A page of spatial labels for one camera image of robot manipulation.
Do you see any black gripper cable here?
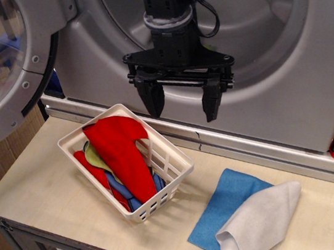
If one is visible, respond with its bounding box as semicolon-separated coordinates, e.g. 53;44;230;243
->
192;0;223;39

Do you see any white felt cloth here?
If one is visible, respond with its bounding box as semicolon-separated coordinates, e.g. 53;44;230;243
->
216;181;302;250

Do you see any grey round machine door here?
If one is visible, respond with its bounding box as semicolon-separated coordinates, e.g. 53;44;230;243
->
0;0;77;141

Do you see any white plastic basket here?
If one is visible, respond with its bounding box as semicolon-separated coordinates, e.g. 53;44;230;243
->
57;115;194;223

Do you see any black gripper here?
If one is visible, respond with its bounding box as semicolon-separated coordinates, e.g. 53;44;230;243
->
123;23;235;122

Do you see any yellow-green felt cloth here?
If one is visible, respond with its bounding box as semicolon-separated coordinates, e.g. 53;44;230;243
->
83;141;123;184

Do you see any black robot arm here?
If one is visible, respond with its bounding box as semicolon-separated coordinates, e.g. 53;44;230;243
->
123;0;234;122

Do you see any aluminium extrusion rail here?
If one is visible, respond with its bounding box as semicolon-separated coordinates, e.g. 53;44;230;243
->
41;95;334;182

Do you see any small red felt cloth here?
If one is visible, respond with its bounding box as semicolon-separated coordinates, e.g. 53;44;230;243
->
73;150;131;213

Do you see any blue felt cloth in basket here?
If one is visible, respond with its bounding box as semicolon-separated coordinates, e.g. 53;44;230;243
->
105;167;166;212

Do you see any grey toy washing machine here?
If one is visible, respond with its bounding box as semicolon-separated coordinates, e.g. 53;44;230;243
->
45;0;334;189

